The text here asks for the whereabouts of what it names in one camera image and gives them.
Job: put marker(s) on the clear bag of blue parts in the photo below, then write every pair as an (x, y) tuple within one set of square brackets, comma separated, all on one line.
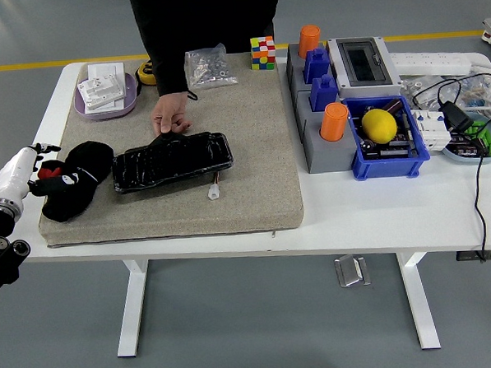
[(477, 87)]

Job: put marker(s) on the person's right forearm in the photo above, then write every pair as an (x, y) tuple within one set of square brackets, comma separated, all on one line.
[(169, 72)]

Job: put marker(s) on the brown cylinder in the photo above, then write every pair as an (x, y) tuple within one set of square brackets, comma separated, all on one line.
[(393, 106)]

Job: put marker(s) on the dark circuit board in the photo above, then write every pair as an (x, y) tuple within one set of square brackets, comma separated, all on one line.
[(392, 149)]

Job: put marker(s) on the clear bag of small parts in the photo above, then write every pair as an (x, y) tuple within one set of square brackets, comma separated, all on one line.
[(413, 88)]

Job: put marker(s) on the white terminal block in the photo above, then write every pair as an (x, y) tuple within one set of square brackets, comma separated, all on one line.
[(432, 135)]

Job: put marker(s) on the grey-brown mat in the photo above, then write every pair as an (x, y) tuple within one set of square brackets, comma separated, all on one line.
[(248, 151)]

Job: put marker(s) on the light blue dish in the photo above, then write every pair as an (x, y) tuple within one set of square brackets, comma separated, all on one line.
[(470, 159)]

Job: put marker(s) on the purple oval dish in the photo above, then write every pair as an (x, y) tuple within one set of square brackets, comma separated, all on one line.
[(131, 91)]

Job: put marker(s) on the dark relay module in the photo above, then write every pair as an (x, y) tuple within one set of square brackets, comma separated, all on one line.
[(466, 149)]

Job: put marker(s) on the colourful puzzle cube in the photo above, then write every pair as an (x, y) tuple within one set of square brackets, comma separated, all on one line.
[(262, 53)]

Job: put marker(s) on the person's right hand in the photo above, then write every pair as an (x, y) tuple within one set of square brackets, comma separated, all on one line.
[(171, 109)]

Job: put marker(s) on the black rag with red patch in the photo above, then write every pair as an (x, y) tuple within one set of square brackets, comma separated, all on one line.
[(87, 159)]

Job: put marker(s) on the blue plastic bin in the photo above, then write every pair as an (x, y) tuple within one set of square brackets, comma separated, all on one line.
[(386, 168)]

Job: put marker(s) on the white power strip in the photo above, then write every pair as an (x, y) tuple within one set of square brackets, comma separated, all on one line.
[(428, 61)]

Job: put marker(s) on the steel ball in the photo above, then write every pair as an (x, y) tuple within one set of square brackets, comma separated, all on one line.
[(367, 146)]

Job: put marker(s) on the yellow tape measure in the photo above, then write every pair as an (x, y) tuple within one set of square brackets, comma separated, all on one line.
[(145, 74)]

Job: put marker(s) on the small white switch plate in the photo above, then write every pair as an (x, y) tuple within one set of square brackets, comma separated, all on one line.
[(100, 90)]

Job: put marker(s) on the blue block with knob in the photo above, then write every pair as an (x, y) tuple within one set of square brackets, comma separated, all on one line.
[(315, 65), (323, 93)]

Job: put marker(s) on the glossy black panel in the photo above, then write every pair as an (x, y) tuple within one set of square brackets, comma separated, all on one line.
[(170, 161)]

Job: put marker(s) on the white electrical distribution box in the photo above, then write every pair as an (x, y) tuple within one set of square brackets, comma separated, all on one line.
[(363, 64)]

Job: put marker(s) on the yellow lemon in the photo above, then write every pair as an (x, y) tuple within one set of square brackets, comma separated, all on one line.
[(378, 125)]

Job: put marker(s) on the green plastic part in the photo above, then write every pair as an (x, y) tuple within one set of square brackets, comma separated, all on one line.
[(488, 142)]

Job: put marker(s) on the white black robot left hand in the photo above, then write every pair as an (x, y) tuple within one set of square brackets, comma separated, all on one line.
[(14, 173)]

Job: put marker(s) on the person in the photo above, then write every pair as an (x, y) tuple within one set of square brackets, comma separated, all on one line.
[(204, 17)]

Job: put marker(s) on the clear bag of screws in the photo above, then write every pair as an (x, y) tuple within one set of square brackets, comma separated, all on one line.
[(210, 68)]

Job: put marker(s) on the white table leg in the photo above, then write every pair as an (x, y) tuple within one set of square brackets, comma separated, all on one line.
[(418, 307), (133, 313)]

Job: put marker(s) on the grey holder block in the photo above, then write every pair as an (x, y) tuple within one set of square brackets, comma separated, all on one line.
[(330, 157), (295, 72)]

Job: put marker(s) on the large white switch plate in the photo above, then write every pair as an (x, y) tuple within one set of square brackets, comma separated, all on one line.
[(105, 69)]

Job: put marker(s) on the orange cylinder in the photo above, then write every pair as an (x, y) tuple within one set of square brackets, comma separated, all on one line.
[(333, 121), (308, 38)]

